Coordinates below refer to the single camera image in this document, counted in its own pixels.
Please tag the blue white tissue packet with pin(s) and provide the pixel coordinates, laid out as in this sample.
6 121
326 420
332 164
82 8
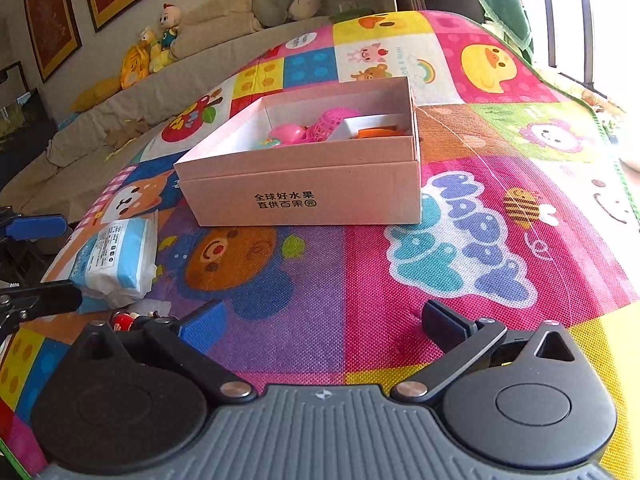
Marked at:
115 260

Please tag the beige covered sofa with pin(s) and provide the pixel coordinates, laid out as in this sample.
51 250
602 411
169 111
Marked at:
90 120

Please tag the green cartoon towel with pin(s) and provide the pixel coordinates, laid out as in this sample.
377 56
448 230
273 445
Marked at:
505 5

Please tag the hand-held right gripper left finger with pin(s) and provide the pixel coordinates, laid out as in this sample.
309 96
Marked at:
202 322

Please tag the pink plastic strainer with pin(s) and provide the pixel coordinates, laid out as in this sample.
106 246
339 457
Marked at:
330 122

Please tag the pink cardboard box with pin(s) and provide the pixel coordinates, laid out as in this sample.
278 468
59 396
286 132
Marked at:
300 180

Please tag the black window railing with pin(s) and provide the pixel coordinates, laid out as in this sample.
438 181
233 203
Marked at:
555 20

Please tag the pink and blue toy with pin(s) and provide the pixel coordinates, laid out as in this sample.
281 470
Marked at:
287 133

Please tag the orange toy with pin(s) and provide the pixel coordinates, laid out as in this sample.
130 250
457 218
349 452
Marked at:
380 132

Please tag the small yellow plush toy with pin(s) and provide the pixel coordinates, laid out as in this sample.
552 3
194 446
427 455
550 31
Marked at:
146 40

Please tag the yellow cushion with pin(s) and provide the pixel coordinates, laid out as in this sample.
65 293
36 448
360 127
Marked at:
95 95

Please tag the green basket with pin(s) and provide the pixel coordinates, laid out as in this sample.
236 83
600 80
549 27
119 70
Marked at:
352 14

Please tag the brown plush toy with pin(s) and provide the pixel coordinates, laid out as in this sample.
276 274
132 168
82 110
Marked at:
125 135

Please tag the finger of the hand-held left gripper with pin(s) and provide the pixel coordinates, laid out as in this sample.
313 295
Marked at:
50 295
37 226

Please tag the small red toy figure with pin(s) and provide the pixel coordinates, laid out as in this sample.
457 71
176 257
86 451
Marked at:
124 320

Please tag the grey bear neck pillow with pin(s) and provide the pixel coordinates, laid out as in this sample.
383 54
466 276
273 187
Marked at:
305 0

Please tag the colourful cartoon play mat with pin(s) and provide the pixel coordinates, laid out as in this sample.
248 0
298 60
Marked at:
400 270

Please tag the yellow tiger plush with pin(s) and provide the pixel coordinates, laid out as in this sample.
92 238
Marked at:
134 67

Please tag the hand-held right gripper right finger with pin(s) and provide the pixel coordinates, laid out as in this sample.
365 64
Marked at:
442 322

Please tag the doll with green shirt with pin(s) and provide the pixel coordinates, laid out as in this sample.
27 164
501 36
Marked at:
167 35

